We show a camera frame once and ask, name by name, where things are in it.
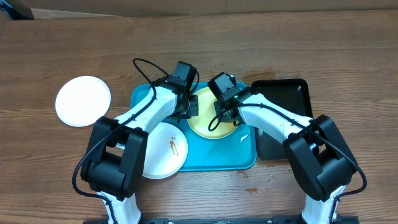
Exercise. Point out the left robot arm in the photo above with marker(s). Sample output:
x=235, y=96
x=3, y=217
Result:
x=114, y=160

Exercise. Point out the green rimmed plate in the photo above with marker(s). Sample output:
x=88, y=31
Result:
x=206, y=113

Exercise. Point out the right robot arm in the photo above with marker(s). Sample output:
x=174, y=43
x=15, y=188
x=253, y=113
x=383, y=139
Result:
x=321, y=161

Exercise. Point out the black water tray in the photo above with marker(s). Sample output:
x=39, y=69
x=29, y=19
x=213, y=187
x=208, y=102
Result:
x=290, y=94

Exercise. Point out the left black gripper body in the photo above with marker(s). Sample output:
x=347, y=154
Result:
x=192, y=109

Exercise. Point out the white plate with sauce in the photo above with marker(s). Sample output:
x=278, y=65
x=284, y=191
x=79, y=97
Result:
x=167, y=150

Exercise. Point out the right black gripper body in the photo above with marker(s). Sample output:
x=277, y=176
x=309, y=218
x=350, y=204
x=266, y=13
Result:
x=227, y=119

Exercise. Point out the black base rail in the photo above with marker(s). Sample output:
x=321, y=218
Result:
x=217, y=221

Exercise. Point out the dark object top-left corner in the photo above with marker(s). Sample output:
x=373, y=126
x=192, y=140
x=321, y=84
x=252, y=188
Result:
x=17, y=10

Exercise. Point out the teal plastic tray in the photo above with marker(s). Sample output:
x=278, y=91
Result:
x=236, y=151

